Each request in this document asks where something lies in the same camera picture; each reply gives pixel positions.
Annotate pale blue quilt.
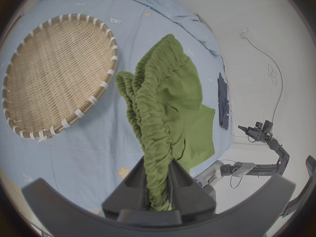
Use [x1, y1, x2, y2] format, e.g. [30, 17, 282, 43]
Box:
[49, 0, 220, 57]

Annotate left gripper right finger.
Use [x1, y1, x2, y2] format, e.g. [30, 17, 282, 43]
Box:
[169, 157, 217, 215]

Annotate green shorts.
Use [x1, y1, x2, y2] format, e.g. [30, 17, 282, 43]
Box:
[115, 34, 216, 212]

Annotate dark blue T-shirt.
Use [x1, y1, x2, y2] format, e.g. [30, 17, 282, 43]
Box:
[217, 72, 232, 130]

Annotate black cable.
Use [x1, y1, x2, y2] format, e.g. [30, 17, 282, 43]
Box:
[230, 173, 244, 189]

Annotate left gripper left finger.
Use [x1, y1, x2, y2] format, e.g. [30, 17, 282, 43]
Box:
[102, 156, 151, 218]

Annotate round woven basket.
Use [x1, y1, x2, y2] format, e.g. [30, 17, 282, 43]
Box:
[2, 14, 118, 141]

